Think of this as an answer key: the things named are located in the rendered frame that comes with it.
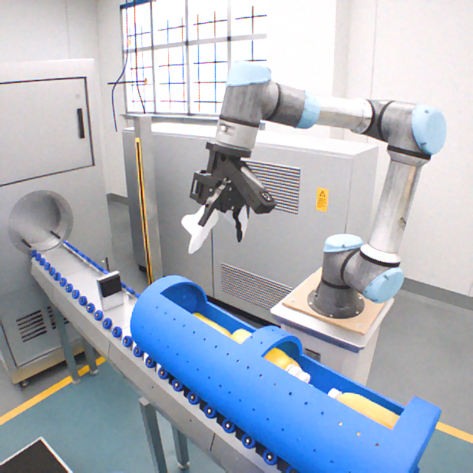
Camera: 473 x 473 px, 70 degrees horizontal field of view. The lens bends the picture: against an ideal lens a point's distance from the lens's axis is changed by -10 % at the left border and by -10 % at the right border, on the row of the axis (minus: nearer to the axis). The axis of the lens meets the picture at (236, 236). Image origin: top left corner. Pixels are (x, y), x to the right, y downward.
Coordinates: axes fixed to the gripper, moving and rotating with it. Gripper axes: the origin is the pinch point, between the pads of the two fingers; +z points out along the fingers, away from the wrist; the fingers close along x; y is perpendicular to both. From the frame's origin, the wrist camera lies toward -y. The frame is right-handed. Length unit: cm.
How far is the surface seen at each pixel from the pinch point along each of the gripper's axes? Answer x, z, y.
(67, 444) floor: -19, 164, 88
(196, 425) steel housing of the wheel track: -14, 64, 4
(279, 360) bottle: -17.6, 28.0, -12.4
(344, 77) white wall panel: -262, -78, 99
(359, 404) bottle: -21.1, 29.5, -34.2
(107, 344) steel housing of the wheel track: -19, 69, 58
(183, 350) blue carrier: -8.9, 35.8, 10.7
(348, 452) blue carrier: -4.3, 28.9, -37.9
